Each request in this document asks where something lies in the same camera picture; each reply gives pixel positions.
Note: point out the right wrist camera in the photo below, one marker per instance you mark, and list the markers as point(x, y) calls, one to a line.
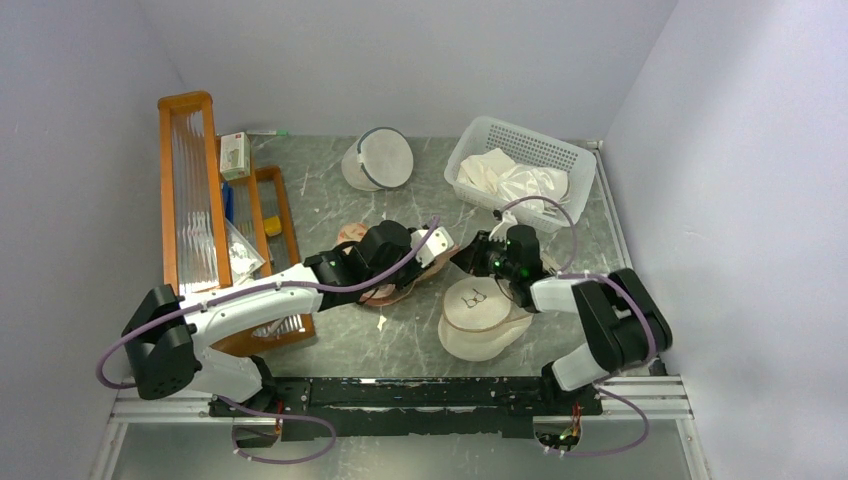
point(506, 220)

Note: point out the white cylindrical laundry bag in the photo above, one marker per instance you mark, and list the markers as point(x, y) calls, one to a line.
point(380, 159)

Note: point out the white marker pen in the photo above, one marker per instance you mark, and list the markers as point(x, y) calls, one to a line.
point(269, 133)

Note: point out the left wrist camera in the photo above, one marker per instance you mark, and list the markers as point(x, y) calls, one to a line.
point(432, 245)

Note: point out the white plastic basket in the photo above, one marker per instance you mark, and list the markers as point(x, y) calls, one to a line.
point(530, 148)

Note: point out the white cloth in basket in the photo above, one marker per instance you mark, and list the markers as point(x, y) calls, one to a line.
point(496, 174)

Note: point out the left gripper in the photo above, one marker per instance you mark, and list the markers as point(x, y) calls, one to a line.
point(404, 281)

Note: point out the yellow small block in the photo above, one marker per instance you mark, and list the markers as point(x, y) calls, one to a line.
point(272, 226)

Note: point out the plastic bag in rack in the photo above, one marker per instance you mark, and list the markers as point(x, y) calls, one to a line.
point(244, 259)

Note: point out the small white carton box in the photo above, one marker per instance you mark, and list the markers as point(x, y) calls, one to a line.
point(235, 154)

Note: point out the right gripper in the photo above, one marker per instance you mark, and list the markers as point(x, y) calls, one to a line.
point(471, 258)

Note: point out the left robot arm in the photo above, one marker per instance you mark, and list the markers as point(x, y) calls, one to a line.
point(169, 340)

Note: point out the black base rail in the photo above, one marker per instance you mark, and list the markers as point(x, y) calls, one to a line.
point(507, 406)

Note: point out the beige round laundry bag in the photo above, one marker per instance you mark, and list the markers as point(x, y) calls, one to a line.
point(478, 321)

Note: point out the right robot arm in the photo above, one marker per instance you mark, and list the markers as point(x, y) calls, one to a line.
point(622, 324)

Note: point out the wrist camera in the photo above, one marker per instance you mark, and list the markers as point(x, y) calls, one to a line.
point(506, 220)
point(432, 245)

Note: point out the orange wooden rack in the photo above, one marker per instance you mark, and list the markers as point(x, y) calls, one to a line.
point(196, 201)

